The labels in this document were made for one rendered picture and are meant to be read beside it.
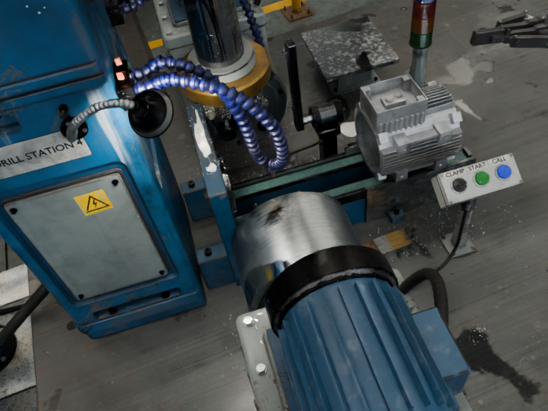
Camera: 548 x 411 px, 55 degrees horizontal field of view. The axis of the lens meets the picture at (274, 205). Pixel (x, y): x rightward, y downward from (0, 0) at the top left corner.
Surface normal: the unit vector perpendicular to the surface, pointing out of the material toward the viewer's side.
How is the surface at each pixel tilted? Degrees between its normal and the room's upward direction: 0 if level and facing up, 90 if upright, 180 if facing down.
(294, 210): 6
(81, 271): 90
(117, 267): 90
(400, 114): 90
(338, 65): 0
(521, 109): 0
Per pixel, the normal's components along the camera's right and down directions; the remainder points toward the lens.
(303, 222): 0.04, -0.67
